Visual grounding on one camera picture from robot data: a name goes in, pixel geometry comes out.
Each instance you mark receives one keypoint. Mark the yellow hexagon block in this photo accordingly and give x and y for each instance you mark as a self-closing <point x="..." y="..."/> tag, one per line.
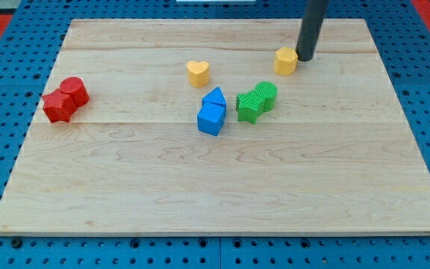
<point x="285" y="61"/>

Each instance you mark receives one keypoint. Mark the green cylinder block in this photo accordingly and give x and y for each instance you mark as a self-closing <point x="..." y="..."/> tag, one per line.
<point x="268" y="91"/>

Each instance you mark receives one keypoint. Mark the yellow heart block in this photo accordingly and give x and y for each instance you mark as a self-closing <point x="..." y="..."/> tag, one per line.
<point x="198" y="73"/>

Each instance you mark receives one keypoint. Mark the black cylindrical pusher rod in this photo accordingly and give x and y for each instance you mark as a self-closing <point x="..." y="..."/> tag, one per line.
<point x="310" y="28"/>

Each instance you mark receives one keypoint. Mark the red star block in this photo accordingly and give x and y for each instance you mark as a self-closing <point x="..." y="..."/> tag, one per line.
<point x="58" y="106"/>

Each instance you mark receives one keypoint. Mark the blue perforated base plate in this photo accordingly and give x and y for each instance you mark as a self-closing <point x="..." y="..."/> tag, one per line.
<point x="29" y="47"/>

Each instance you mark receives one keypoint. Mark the red cylinder block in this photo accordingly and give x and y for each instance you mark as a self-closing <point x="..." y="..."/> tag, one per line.
<point x="74" y="86"/>

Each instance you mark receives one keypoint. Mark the green star block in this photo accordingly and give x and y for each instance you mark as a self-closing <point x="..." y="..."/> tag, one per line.
<point x="249" y="106"/>

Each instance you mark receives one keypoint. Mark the light wooden board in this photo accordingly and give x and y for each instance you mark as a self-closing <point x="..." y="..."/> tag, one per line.
<point x="334" y="157"/>

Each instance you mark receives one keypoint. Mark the blue cube block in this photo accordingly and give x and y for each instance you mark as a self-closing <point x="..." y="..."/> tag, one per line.
<point x="210" y="118"/>

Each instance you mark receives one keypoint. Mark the blue triangle block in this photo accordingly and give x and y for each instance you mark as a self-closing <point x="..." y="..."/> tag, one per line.
<point x="215" y="97"/>

